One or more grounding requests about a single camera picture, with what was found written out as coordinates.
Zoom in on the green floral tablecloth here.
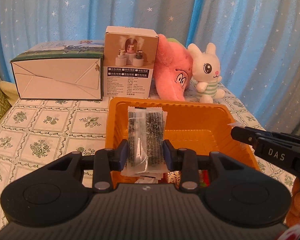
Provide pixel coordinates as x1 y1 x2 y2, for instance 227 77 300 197
0 86 295 229

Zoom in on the red gold candy packet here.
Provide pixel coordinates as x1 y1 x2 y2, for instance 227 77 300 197
160 171 180 185

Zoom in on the red candy with gold label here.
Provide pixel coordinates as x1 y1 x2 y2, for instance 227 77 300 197
199 170 210 187

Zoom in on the orange plastic tray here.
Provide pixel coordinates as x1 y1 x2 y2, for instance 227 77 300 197
106 98 259 170

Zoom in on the blue star curtain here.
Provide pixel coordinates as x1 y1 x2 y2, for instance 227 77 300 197
0 0 300 135

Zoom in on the right hand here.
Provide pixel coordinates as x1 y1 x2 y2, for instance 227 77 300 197
286 178 300 227

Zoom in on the white green cardboard box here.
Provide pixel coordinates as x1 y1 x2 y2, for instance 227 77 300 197
11 40 104 100

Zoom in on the clear black seaweed snack packet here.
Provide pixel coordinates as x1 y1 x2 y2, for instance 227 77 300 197
122 106 168 177

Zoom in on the pink star plush toy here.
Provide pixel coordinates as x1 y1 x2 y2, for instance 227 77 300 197
153 34 193 101

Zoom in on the white bunny plush toy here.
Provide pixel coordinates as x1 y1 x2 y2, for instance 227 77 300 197
187 42 225 103

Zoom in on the brown humidifier product box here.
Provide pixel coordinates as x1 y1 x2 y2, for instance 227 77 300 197
103 26 159 98

